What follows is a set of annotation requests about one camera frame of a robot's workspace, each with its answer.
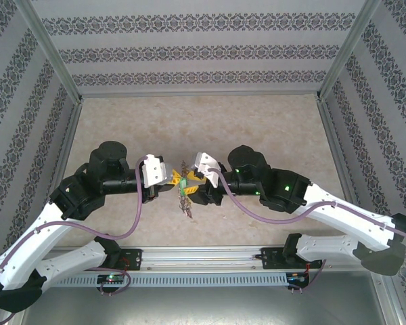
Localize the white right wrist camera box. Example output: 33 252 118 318
189 151 223 190

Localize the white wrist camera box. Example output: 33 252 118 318
189 151 223 190
141 154 174 188

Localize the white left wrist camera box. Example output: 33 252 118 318
141 154 174 188

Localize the aluminium frame side rail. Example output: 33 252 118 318
316 96 373 244
37 97 84 248

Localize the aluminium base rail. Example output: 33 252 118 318
47 246 383 272

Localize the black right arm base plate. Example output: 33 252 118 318
261 246 324 271

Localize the aluminium frame bottom rail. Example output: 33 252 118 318
79 90 321 100

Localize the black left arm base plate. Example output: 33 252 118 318
104 248 143 272

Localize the slotted grey cable duct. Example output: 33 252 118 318
50 273 288 288

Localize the aluminium frame post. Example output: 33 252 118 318
316 0 385 101
15 0 84 102

